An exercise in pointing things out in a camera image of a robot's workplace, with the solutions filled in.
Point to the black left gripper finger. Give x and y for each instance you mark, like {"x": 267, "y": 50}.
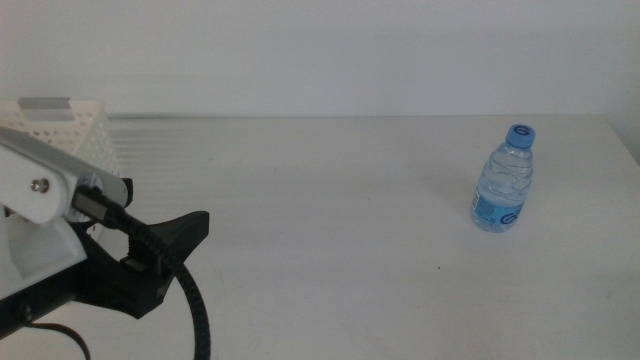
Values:
{"x": 187, "y": 235}

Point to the blue cap water bottle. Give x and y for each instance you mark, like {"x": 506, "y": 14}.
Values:
{"x": 502, "y": 190}

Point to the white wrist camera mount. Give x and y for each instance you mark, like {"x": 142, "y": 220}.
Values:
{"x": 35, "y": 250}

